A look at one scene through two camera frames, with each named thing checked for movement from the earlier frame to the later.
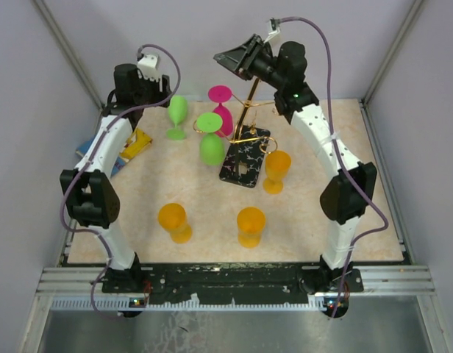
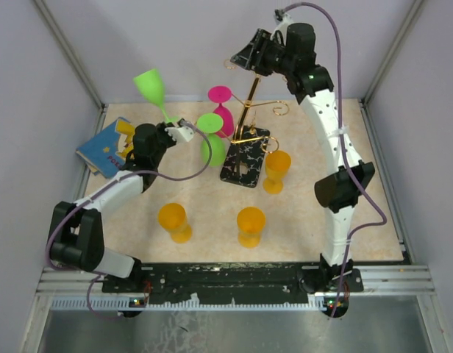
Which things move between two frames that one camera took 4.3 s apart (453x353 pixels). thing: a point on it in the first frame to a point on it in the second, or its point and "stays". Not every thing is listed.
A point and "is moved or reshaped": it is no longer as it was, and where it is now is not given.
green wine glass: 177,112 is moved or reshaped
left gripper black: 159,95 to 161,127
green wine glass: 212,146 stays
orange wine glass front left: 172,217 stays
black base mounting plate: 240,282 stays
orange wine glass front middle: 251,223 stays
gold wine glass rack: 245,154 is moved or reshaped
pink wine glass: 222,94 stays
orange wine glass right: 276,164 stays
